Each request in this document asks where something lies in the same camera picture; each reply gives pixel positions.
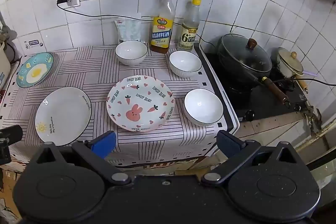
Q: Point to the white sun print plate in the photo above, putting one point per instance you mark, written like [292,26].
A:
[63,115]

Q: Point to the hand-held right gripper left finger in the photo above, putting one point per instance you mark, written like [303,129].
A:
[104,144]

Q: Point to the striped table cover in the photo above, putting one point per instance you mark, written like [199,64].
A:
[86,69]

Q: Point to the grey water pipe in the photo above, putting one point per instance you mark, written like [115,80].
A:
[6,35]

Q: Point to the blue fried egg plate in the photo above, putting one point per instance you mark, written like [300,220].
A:
[35,69]

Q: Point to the pink rabbit carrot plate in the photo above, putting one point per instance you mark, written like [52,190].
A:
[140,104]

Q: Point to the cream enamel pot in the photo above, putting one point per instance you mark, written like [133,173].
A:
[282,69]

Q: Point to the white bowl black rim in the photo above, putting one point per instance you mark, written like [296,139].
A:
[185,62]
[131,52]
[203,106]

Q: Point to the cooking wine bottle yellow label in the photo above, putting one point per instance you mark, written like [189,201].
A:
[161,29]

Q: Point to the black gas stove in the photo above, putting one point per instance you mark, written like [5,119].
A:
[262,106]

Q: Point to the cream plastic container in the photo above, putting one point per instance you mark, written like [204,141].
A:
[4,66]

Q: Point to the clear plastic seasoning bag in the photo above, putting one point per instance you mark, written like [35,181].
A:
[131,28]

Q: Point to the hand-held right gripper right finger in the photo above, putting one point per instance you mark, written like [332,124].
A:
[227,144]

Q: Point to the clear vinegar bottle yellow cap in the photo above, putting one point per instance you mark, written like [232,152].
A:
[188,32]

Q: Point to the small white wall sticker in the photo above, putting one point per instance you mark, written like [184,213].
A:
[32,44]

